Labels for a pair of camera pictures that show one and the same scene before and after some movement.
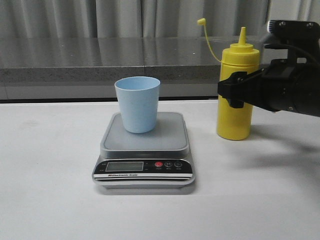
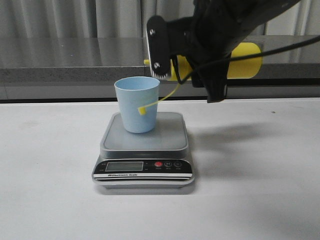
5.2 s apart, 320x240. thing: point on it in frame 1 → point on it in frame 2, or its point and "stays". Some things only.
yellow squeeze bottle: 235,123 → 245,68
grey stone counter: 85,68 stays
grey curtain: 48,19 stays
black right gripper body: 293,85 → 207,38
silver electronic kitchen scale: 158,159 stays
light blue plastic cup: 137,96 stays
